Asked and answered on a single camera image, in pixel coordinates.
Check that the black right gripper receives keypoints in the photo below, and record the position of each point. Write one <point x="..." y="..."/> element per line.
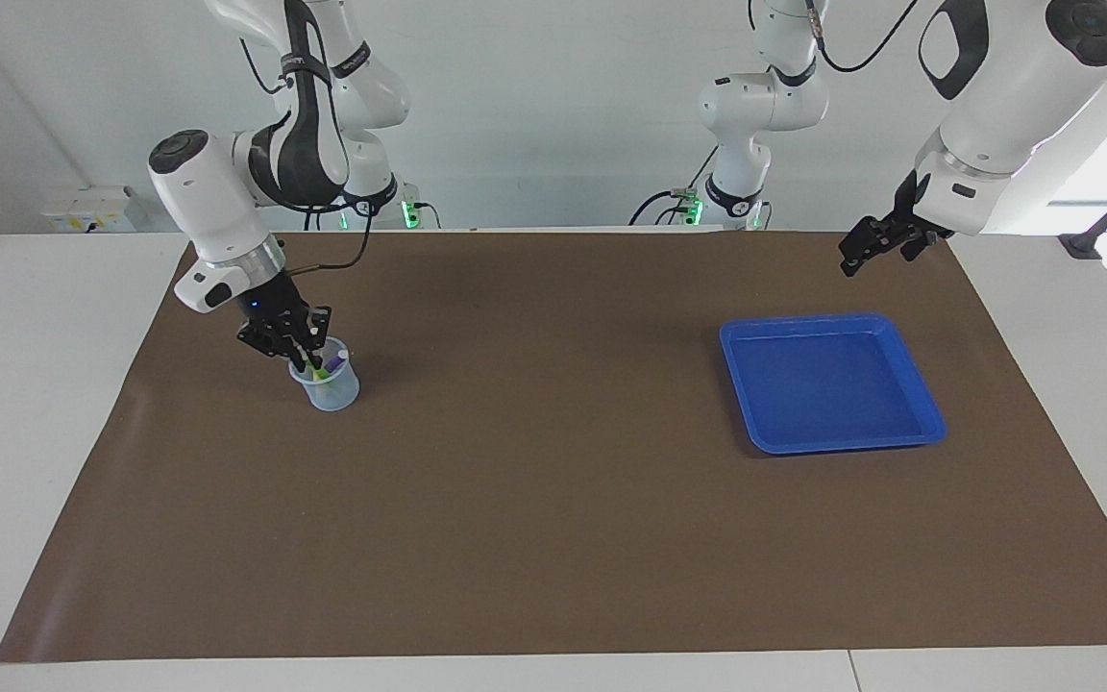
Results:
<point x="270" y="303"/>

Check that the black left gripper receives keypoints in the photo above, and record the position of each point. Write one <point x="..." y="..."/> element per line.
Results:
<point x="909" y="216"/>

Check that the green pen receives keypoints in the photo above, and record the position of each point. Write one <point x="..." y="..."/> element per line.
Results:
<point x="316" y="370"/>

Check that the purple pen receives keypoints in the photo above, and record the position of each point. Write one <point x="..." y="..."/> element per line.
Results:
<point x="334" y="363"/>

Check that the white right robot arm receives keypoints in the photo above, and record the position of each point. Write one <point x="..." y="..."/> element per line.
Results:
<point x="217" y="202"/>

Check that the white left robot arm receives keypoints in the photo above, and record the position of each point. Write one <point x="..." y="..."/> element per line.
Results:
<point x="1015" y="96"/>

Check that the translucent plastic pen cup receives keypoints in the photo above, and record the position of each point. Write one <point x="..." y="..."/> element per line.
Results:
<point x="332" y="394"/>

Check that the blue plastic tray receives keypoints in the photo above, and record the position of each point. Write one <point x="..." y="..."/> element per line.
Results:
<point x="823" y="384"/>

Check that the brown table mat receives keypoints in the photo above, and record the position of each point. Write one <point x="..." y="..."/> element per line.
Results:
<point x="553" y="481"/>

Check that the white wall socket box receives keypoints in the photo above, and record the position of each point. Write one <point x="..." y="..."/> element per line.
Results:
<point x="87" y="207"/>

